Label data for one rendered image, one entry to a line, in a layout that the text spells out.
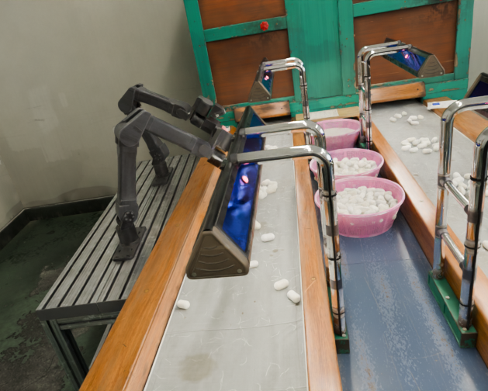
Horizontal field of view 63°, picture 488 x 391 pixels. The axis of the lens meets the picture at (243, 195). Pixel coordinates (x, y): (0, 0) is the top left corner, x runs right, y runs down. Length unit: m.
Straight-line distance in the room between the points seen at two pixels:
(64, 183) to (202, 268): 3.12
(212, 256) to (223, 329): 0.41
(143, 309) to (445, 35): 1.90
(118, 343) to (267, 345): 0.31
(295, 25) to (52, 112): 2.01
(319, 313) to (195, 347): 0.26
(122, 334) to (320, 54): 1.68
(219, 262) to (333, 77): 1.80
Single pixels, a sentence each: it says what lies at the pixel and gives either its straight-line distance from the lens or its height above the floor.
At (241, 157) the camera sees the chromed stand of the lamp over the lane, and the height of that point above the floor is 1.12.
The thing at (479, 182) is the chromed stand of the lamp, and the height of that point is 1.03.
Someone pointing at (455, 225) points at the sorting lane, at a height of 0.74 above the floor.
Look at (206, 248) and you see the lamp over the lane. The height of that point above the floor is 1.09.
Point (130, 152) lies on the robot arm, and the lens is 1.30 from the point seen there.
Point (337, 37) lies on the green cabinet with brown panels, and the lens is 2.18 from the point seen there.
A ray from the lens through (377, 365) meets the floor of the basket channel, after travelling 0.88.
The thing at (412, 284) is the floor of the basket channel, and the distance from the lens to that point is 1.07.
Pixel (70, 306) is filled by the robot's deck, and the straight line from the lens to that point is 1.26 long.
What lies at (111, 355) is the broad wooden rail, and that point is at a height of 0.76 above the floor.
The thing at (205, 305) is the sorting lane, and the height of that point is 0.74.
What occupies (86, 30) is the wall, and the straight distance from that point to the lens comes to 3.18.
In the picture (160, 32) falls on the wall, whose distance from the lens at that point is 3.04.
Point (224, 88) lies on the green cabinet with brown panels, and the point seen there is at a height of 0.97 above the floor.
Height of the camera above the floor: 1.34
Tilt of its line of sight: 25 degrees down
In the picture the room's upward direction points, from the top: 10 degrees counter-clockwise
